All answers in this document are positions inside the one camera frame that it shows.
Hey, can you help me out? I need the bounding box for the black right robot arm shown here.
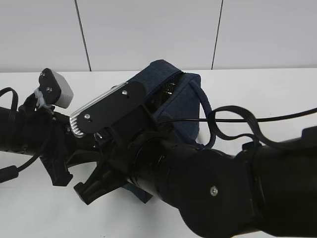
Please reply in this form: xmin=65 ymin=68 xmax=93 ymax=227
xmin=75 ymin=106 xmax=317 ymax=238

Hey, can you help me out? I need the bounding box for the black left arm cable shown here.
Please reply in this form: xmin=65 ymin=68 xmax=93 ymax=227
xmin=0 ymin=86 xmax=54 ymax=184

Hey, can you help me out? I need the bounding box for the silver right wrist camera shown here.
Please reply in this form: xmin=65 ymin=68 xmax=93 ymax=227
xmin=69 ymin=81 xmax=146 ymax=138

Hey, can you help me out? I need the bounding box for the dark blue fabric bag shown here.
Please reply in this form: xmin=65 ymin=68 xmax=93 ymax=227
xmin=123 ymin=59 xmax=213 ymax=204

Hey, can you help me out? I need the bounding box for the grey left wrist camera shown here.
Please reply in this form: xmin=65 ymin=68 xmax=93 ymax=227
xmin=39 ymin=68 xmax=74 ymax=109

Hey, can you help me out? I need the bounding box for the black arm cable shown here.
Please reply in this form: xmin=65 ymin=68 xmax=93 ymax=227
xmin=158 ymin=106 xmax=317 ymax=149
xmin=0 ymin=86 xmax=54 ymax=184

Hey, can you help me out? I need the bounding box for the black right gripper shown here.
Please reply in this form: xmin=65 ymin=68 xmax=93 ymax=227
xmin=74 ymin=104 xmax=163 ymax=205

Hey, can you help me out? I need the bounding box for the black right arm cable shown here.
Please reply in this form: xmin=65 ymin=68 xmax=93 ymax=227
xmin=158 ymin=106 xmax=317 ymax=149

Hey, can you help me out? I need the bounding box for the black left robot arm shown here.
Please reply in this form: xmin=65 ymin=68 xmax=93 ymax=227
xmin=0 ymin=95 xmax=102 ymax=186

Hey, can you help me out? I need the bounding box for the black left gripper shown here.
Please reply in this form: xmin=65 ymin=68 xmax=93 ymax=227
xmin=40 ymin=112 xmax=102 ymax=186

